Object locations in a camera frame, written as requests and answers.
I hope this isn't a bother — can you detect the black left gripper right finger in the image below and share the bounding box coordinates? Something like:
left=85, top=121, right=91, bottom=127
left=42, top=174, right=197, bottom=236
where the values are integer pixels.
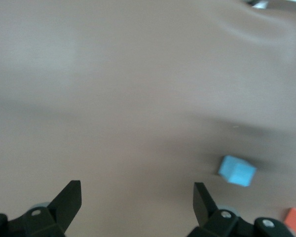
left=187, top=182, right=296, bottom=237

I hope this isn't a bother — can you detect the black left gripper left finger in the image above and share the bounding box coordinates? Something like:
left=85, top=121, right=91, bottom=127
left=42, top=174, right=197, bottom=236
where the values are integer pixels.
left=0, top=179, right=82, bottom=237

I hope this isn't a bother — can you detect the light blue foam block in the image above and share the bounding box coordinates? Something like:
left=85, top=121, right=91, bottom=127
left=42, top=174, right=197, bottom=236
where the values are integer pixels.
left=217, top=155, right=258, bottom=188

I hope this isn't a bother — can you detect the brown table cover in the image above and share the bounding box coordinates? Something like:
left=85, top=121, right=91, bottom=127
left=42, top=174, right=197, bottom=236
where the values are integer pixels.
left=0, top=0, right=296, bottom=237

